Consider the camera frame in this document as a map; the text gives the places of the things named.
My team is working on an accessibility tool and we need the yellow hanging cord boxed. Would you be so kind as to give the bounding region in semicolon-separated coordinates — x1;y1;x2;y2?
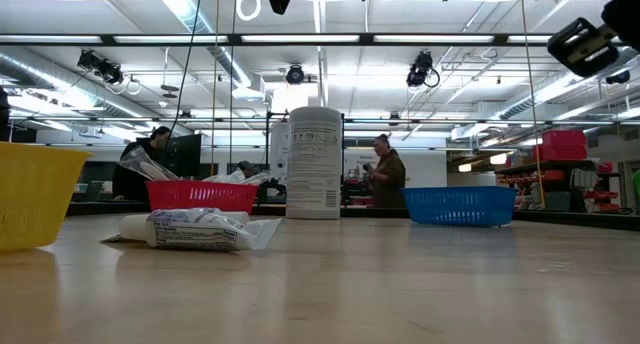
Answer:
518;0;547;210

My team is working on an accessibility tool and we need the blue plastic basket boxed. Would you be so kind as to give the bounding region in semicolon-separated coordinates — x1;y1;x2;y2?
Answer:
401;185;519;229

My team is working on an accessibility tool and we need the silver air duct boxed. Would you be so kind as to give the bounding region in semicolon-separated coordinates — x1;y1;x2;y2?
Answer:
149;0;266;103

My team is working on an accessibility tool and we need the black ceiling camera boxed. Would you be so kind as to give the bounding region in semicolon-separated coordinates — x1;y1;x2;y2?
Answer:
405;50;441;91
285;63;306;85
76;48;125;86

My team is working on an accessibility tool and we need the toothbrush with green bristles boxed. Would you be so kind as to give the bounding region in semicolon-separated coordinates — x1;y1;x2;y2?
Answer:
118;145;182;182

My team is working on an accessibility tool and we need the dark shelf unit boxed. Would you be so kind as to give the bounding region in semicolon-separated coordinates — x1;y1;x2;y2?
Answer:
494;158;640;215

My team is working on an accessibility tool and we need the long overhead light bar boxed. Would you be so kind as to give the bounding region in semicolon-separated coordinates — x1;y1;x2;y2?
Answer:
0;32;626;48

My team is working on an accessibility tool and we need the yellow plastic basket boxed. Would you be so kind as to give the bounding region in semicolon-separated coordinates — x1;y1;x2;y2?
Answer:
0;141;94;253

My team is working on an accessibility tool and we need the black computer monitor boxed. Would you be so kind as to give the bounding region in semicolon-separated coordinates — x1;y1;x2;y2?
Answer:
167;133;203;180

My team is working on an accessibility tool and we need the red plastic basket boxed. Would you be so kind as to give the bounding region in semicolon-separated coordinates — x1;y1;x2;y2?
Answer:
145;179;260;215

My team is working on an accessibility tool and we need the travel toothpaste tube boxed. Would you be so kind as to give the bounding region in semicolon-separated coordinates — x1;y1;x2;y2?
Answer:
99;207;283;253

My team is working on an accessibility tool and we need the white cable ring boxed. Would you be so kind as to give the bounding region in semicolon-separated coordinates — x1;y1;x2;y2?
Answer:
234;0;262;22

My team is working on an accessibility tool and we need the white wipes canister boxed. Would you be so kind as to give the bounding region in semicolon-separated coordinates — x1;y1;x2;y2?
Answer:
286;106;344;220

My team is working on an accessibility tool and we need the hanging black cable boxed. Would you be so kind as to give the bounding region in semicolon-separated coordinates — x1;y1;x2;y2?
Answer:
163;0;205;141

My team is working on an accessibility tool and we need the red storage bin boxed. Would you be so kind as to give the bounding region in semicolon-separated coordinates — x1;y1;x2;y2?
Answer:
539;129;588;162

